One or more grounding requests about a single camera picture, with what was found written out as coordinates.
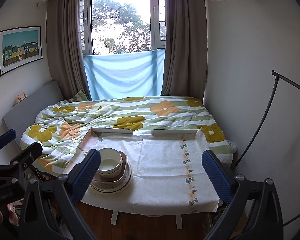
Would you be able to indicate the framed colourful houses picture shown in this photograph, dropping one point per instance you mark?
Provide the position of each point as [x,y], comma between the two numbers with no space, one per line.
[18,47]

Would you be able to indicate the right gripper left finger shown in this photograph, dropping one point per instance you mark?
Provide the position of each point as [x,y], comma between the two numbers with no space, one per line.
[71,188]

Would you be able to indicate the small plush toy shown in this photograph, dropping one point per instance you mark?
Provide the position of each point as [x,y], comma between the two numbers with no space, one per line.
[20,98]

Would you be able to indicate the brown curtain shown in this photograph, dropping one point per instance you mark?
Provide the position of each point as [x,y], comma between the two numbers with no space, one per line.
[185,66]
[63,44]

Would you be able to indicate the brown right curtain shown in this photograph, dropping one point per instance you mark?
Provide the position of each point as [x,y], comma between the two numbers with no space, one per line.
[185,66]

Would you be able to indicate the grey headboard cushion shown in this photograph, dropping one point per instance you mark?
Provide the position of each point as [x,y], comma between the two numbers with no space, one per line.
[23,114]

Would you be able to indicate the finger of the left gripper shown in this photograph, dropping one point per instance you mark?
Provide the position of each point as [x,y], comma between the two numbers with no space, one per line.
[7,137]
[21,162]

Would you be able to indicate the window with white frame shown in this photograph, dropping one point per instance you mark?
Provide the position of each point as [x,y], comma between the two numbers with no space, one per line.
[109,27]

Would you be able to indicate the brown handled baking dish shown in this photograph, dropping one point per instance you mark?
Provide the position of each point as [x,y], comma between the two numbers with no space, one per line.
[117,176]

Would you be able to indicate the person's left hand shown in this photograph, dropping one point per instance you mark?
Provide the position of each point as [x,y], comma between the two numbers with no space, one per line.
[8,213]

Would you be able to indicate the cream ceramic bowl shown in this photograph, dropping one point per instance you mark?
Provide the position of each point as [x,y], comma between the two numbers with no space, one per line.
[110,160]

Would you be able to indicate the brown left curtain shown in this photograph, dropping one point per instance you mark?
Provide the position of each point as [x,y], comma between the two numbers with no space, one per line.
[63,44]

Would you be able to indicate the white embossed tablecloth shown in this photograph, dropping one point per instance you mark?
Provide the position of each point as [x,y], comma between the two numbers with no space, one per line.
[204,197]

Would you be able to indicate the striped floral duvet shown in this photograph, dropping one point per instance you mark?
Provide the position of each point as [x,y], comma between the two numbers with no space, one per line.
[60,127]

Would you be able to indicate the floral peach tablecloth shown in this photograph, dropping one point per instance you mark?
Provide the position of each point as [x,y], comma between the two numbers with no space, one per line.
[91,140]

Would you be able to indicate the light blue window cloth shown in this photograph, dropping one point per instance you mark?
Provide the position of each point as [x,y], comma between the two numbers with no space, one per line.
[125,75]

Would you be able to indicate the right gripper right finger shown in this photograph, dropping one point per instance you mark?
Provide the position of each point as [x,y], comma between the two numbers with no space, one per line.
[265,218]

